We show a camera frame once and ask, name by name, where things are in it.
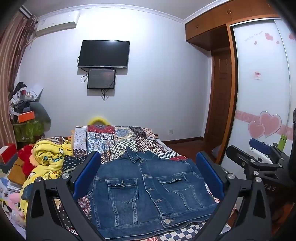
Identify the blue denim jacket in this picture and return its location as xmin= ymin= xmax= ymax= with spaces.
xmin=87 ymin=146 xmax=219 ymax=240

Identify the brown striped curtain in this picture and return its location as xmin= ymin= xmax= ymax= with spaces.
xmin=0 ymin=9 xmax=38 ymax=149

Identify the black wall television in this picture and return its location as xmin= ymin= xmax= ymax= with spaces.
xmin=77 ymin=40 xmax=130 ymax=69

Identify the green bottle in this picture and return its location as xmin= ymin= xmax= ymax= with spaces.
xmin=278 ymin=135 xmax=287 ymax=151

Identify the patchwork bed sheet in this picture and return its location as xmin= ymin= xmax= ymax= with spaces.
xmin=53 ymin=124 xmax=236 ymax=241

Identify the yellow plush toy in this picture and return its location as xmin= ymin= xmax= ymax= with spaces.
xmin=89 ymin=116 xmax=111 ymax=126

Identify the brown box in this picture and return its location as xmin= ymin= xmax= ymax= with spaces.
xmin=8 ymin=159 xmax=26 ymax=186

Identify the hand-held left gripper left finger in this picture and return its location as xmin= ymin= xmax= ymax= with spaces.
xmin=25 ymin=151 xmax=107 ymax=241

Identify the wooden room door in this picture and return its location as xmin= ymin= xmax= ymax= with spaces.
xmin=203 ymin=50 xmax=234 ymax=142

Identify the small black monitor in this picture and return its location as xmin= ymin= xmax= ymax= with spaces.
xmin=87 ymin=68 xmax=116 ymax=90

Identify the dark grey round object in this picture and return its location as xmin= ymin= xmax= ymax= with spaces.
xmin=30 ymin=102 xmax=51 ymax=133

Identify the wooden wardrobe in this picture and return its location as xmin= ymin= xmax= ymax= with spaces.
xmin=184 ymin=0 xmax=296 ymax=167

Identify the pink plush toy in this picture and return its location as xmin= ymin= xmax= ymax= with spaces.
xmin=0 ymin=192 xmax=24 ymax=224

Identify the red plush toy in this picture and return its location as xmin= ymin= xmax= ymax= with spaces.
xmin=18 ymin=145 xmax=36 ymax=176

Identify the red box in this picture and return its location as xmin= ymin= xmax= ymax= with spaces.
xmin=0 ymin=143 xmax=18 ymax=165

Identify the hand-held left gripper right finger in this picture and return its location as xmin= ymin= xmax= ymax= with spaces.
xmin=195 ymin=151 xmax=272 ymax=241

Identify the yellow cartoon blanket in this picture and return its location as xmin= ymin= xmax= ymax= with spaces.
xmin=20 ymin=140 xmax=74 ymax=224

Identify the white air conditioner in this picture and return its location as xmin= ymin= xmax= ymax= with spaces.
xmin=35 ymin=10 xmax=80 ymax=37

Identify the orange box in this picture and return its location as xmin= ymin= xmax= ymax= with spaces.
xmin=18 ymin=111 xmax=36 ymax=123

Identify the white sliding door with hearts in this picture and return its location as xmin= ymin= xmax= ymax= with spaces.
xmin=220 ymin=20 xmax=296 ymax=167

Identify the navy patterned cloth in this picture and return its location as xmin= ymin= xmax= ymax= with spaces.
xmin=54 ymin=155 xmax=93 ymax=233

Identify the pile of clutter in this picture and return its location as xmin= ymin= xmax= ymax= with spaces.
xmin=9 ymin=81 xmax=44 ymax=116

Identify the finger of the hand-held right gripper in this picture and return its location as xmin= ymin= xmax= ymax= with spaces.
xmin=249 ymin=138 xmax=289 ymax=161
xmin=225 ymin=146 xmax=284 ymax=171

